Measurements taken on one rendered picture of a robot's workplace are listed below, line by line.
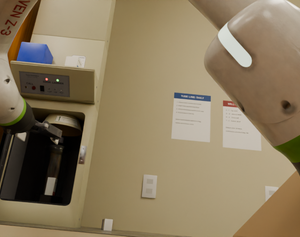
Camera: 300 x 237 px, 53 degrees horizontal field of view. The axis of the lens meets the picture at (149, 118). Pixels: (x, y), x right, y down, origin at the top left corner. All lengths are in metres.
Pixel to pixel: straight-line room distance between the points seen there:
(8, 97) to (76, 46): 0.68
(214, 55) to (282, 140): 0.13
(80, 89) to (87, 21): 0.36
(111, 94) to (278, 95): 1.41
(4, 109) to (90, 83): 0.51
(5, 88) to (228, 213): 1.23
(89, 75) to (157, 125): 0.60
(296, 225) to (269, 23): 0.25
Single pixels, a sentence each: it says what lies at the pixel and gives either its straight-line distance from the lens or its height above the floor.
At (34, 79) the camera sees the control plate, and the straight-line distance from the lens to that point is 1.24.
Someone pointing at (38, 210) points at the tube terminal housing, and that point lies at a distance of 1.18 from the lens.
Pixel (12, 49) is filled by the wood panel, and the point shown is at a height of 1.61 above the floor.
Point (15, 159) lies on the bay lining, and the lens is 1.30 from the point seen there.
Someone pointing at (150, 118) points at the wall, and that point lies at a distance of 1.66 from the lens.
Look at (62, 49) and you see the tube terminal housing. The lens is 1.37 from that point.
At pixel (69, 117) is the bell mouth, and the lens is 1.27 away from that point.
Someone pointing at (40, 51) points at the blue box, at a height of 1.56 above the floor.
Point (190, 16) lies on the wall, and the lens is 2.02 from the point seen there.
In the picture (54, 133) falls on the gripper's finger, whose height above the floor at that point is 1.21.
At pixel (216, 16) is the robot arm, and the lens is 0.57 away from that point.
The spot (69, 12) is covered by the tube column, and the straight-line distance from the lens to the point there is 1.48.
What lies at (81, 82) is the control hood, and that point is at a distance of 1.19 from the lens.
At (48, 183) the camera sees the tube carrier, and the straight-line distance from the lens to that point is 1.24.
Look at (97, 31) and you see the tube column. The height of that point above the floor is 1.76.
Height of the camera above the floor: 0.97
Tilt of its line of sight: 20 degrees up
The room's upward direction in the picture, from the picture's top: 5 degrees clockwise
